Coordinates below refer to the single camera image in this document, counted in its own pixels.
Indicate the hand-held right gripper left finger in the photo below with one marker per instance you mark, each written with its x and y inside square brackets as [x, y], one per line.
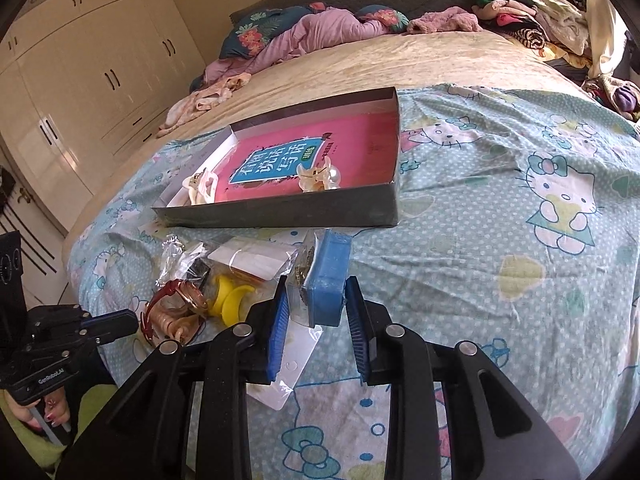
[277, 332]

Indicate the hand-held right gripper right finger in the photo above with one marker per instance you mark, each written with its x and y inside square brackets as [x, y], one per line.
[358, 327]

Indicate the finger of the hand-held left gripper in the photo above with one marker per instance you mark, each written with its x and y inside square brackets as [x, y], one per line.
[112, 324]

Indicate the bag of yellow hoop earrings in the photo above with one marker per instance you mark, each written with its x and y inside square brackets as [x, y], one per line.
[227, 300]

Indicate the blue jewelry box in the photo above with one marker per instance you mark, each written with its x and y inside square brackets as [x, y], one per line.
[327, 275]

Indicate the white pearl earring card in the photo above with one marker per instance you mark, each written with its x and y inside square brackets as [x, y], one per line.
[255, 262]

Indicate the grey cardboard box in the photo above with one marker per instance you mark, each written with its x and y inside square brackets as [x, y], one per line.
[300, 212]

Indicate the person's left hand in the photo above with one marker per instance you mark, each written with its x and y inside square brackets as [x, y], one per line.
[52, 412]

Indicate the person's green garment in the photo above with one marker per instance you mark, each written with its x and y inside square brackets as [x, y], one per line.
[95, 400]

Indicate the small clear bag dark item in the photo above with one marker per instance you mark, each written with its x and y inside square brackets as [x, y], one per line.
[187, 260]

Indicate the cat print bed sheet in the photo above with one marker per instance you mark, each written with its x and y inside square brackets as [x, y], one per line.
[475, 260]

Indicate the translucent beige hair claw clip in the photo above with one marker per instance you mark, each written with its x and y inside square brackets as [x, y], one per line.
[315, 177]

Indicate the white flower hair claw clip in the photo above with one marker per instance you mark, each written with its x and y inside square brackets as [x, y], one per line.
[197, 190]

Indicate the pink book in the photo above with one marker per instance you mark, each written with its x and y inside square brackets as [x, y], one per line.
[345, 150]

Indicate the peach pajama garment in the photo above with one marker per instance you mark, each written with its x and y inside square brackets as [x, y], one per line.
[210, 97]

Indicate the cream wardrobe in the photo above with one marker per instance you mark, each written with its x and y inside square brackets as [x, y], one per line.
[75, 70]

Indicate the beige bedspread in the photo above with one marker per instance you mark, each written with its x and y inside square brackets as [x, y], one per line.
[375, 65]

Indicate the purple garment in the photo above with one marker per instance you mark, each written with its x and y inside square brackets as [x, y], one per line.
[320, 30]

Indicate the dark blue floral pillow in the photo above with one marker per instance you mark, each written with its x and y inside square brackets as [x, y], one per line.
[260, 30]
[385, 17]

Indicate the pink fuzzy garment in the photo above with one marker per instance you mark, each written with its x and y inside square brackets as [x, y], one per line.
[445, 21]

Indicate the pile of clothes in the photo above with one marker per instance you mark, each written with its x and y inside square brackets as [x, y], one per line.
[540, 15]

